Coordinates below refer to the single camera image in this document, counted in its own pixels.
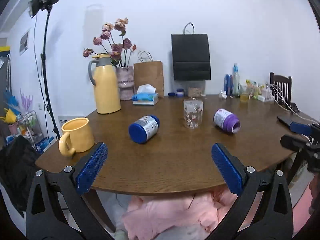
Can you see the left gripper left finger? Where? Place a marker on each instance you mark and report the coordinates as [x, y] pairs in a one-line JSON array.
[[56, 209]]

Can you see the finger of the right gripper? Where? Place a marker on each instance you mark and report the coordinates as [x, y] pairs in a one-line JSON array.
[[292, 143], [300, 128]]

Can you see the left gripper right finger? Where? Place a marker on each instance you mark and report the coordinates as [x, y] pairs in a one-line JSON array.
[[263, 208]]

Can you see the purple bottle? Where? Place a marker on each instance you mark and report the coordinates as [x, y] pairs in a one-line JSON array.
[[227, 121]]

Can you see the clear Santa print cup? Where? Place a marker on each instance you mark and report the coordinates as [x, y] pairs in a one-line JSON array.
[[192, 113]]

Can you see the black phone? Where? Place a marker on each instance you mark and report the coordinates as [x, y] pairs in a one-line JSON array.
[[285, 120]]

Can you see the white power strip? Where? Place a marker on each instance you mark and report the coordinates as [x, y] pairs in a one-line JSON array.
[[266, 95]]

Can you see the dark wooden chair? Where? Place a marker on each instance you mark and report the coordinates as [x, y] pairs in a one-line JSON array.
[[281, 87]]

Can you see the glass of yellow drink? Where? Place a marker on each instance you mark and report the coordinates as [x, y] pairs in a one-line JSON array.
[[244, 97]]

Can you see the yellow ceramic mug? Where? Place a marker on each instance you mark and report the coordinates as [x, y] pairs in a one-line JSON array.
[[77, 137]]

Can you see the clear spray bottle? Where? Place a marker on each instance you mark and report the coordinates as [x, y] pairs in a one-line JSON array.
[[236, 81]]

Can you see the blue soda can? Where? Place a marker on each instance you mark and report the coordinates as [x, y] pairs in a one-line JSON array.
[[228, 84]]

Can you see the crumpled white tissue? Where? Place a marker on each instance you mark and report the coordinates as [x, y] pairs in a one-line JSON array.
[[222, 94]]

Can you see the pink clothing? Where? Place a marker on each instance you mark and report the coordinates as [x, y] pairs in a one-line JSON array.
[[148, 216]]

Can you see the clear jar of grains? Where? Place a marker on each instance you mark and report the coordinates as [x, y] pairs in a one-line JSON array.
[[195, 89]]

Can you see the small purple white jar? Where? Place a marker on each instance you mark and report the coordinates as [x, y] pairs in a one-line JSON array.
[[180, 92]]

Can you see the yellow thermos jug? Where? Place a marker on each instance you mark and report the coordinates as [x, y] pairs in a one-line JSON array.
[[103, 77]]

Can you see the black paper bag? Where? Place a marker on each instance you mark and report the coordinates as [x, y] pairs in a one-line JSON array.
[[190, 55]]

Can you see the blue tissue box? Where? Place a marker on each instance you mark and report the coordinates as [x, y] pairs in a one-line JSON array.
[[146, 95]]

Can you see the pink textured vase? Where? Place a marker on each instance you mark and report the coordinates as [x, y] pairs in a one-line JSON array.
[[126, 83]]

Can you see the brown paper bag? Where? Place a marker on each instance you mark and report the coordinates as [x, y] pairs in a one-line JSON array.
[[149, 71]]

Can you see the dried pink flowers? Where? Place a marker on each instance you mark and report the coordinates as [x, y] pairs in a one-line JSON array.
[[114, 43]]

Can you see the black light stand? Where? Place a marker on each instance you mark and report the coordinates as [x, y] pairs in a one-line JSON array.
[[34, 6]]

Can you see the wire storage rack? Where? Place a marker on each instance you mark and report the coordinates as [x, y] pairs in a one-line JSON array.
[[27, 126]]

